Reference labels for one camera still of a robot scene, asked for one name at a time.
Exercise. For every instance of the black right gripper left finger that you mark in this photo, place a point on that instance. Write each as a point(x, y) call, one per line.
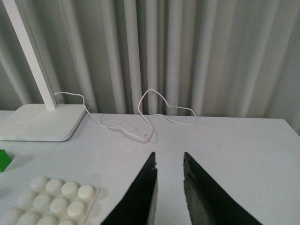
point(138, 205)

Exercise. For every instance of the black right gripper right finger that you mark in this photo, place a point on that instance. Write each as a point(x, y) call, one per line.
point(207, 202)

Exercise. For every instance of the green two-stud toy block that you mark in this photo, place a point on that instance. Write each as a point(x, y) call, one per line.
point(5, 160)

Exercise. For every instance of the white studded base plate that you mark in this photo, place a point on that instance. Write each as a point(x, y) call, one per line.
point(51, 202)

